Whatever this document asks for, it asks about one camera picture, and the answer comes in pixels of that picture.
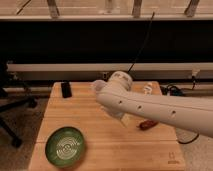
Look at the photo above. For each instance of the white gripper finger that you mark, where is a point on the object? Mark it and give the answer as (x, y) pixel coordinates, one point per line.
(125, 120)

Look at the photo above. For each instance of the green ceramic bowl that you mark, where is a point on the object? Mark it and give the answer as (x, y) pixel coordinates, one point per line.
(65, 147)

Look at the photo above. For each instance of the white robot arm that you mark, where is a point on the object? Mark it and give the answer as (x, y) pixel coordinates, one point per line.
(117, 98)

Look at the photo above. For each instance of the white plastic bottle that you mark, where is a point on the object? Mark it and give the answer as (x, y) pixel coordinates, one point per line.
(148, 88)

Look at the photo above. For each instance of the clear plastic cup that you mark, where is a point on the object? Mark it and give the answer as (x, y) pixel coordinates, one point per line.
(97, 85)

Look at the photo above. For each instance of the blue power strip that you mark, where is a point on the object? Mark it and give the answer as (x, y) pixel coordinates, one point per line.
(172, 90)

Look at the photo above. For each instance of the black phone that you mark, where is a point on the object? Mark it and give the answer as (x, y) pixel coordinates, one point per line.
(66, 90)

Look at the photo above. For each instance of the black office chair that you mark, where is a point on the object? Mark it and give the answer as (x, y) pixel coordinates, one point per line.
(5, 77)

